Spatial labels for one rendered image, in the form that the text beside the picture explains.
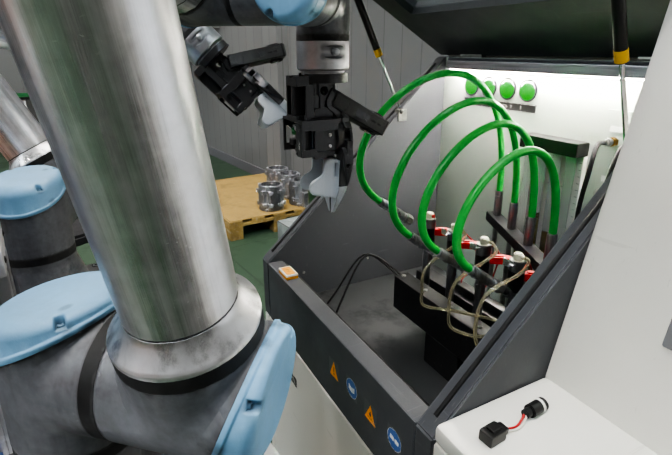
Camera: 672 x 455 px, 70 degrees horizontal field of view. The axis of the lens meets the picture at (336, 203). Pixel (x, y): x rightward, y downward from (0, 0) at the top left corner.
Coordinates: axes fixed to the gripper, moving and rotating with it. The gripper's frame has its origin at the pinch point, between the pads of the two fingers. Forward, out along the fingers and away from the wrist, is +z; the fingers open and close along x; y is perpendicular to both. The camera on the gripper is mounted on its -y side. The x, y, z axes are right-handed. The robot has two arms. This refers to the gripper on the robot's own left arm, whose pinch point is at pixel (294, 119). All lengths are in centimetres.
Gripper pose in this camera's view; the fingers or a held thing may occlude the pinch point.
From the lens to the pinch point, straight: 97.6
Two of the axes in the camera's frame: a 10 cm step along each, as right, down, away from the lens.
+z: 7.1, 6.6, 2.5
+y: -6.6, 7.4, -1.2
